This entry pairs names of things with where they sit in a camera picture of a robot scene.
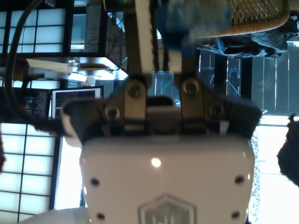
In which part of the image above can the black camera cable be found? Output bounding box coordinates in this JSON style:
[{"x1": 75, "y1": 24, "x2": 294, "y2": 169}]
[{"x1": 6, "y1": 0, "x2": 71, "y2": 138}]

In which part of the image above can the dark computer monitor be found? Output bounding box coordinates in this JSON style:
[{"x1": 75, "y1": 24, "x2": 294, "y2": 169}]
[{"x1": 22, "y1": 92, "x2": 51, "y2": 117}]

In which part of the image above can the white cup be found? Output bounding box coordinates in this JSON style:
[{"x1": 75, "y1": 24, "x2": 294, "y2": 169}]
[{"x1": 85, "y1": 74, "x2": 97, "y2": 86}]

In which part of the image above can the whiteboard with handwriting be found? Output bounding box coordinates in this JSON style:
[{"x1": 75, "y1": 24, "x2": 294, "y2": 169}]
[{"x1": 84, "y1": 21, "x2": 105, "y2": 54}]

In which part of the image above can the white framed computer monitor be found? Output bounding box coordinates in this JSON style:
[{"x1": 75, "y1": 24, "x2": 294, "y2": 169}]
[{"x1": 50, "y1": 85, "x2": 104, "y2": 120}]

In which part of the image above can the clear glass jar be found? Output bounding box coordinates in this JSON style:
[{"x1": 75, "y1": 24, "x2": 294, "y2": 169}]
[{"x1": 68, "y1": 59, "x2": 80, "y2": 72}]

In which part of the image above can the dark blue cloth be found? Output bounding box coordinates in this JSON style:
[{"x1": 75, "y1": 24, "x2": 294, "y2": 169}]
[{"x1": 197, "y1": 17, "x2": 299, "y2": 59}]

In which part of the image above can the wooden desk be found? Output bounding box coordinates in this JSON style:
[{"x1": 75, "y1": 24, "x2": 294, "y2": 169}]
[{"x1": 25, "y1": 57, "x2": 115, "y2": 75}]

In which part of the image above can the blue network cable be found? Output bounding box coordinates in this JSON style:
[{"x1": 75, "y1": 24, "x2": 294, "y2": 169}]
[{"x1": 155, "y1": 0, "x2": 232, "y2": 51}]

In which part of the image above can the tan mesh chair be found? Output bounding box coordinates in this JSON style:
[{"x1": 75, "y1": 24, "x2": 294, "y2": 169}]
[{"x1": 216, "y1": 0, "x2": 290, "y2": 38}]

